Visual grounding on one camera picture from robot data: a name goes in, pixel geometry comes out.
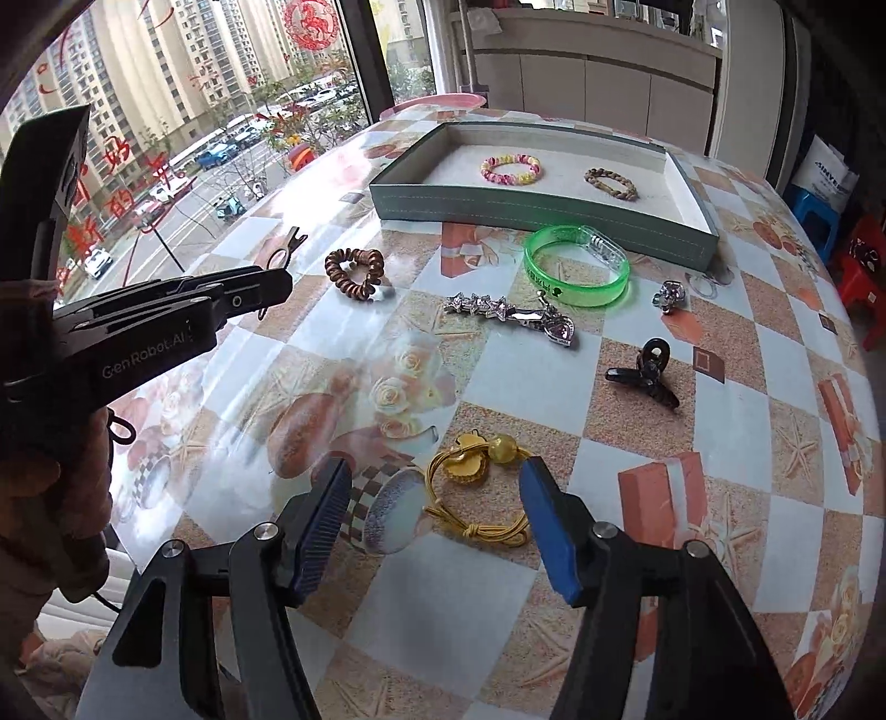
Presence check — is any checkered printed tablecloth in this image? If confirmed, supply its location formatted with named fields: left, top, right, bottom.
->
left=111, top=107, right=880, bottom=720

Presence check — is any beige hair clip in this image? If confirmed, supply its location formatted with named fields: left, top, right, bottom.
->
left=264, top=227, right=309, bottom=274

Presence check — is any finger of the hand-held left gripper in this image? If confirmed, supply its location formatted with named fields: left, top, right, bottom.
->
left=51, top=294, right=233, bottom=347
left=128, top=266, right=293, bottom=323

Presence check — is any brown spiral hair tie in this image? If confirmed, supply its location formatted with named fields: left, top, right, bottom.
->
left=324, top=247, right=389, bottom=304

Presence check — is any blue plastic stool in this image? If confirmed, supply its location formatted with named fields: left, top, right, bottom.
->
left=789, top=187, right=842, bottom=260

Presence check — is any yellow beaded hair tie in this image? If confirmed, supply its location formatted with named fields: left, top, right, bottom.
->
left=422, top=429, right=535, bottom=548

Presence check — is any red horse window decal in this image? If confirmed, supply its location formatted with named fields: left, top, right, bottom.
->
left=284, top=0, right=342, bottom=51

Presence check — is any white shopping bag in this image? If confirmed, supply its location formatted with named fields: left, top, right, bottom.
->
left=789, top=135, right=859, bottom=212

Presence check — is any brown braided bracelet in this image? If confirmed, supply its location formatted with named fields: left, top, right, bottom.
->
left=583, top=166, right=636, bottom=202

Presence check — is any pink plastic basin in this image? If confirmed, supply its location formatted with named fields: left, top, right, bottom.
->
left=379, top=93, right=486, bottom=122

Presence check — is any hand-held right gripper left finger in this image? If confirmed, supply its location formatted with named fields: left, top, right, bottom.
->
left=76, top=457, right=354, bottom=720

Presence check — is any black cable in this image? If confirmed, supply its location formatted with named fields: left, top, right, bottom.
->
left=104, top=408, right=136, bottom=448

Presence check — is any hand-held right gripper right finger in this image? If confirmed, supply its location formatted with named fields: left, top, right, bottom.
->
left=519, top=457, right=797, bottom=720

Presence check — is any pink yellow beaded bracelet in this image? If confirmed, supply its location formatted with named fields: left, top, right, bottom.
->
left=481, top=153, right=543, bottom=188

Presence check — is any shallow white tray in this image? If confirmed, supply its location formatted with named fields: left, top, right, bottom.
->
left=368, top=121, right=721, bottom=272

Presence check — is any green translucent bracelet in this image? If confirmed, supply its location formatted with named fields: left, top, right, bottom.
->
left=522, top=223, right=632, bottom=309

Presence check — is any person's left hand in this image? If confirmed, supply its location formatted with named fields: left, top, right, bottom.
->
left=0, top=405, right=115, bottom=610

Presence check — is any red plastic stool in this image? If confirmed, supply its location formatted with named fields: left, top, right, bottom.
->
left=834, top=214, right=886, bottom=347

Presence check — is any black claw hair clip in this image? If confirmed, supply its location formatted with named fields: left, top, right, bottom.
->
left=604, top=338, right=683, bottom=412

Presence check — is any white cabinet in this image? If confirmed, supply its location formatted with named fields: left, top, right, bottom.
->
left=457, top=10, right=724, bottom=157

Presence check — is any red lettering window decal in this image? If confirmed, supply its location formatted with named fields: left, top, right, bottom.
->
left=59, top=135, right=198, bottom=278

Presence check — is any silver star hair clip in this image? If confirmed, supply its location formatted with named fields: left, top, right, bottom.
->
left=443, top=291, right=583, bottom=349

